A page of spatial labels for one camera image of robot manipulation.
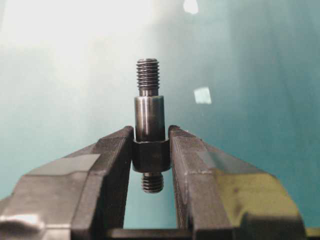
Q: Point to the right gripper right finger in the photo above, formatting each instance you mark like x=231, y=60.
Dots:
x=221, y=197

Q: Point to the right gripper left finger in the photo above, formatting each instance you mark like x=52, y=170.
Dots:
x=76, y=197

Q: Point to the threaded steel shaft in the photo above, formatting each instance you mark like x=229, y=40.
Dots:
x=148, y=155

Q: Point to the small tape marker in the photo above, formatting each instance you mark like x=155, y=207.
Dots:
x=202, y=96

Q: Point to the teal table mat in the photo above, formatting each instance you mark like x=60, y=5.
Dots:
x=68, y=78

